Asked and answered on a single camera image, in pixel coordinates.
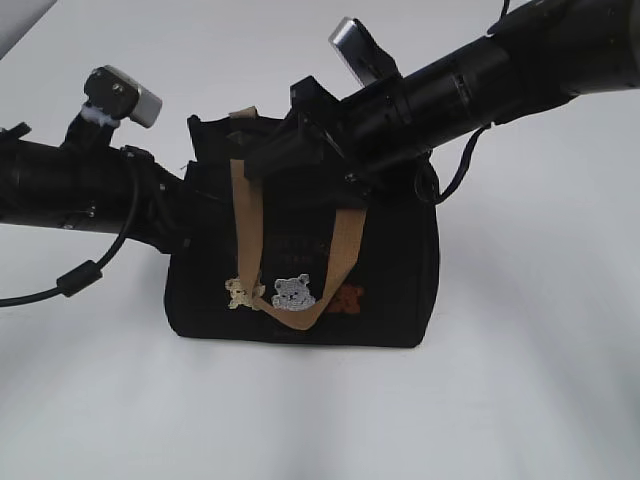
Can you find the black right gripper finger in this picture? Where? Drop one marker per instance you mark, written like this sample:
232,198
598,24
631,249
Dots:
300,142

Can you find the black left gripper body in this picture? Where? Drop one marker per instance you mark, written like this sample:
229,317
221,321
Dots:
184,209

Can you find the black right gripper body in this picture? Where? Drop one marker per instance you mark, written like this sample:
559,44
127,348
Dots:
362,140

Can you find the black canvas tote bag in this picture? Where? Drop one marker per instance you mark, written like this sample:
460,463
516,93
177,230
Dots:
386,301

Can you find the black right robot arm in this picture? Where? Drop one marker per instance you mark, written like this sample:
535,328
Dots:
535,58

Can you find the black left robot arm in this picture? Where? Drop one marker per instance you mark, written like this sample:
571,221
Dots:
103,189

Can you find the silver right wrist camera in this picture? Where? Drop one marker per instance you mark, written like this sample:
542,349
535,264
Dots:
361,54

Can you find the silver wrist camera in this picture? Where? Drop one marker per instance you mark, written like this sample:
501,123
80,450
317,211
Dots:
361,54
119,96

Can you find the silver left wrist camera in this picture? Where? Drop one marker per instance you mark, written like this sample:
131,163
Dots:
119,96

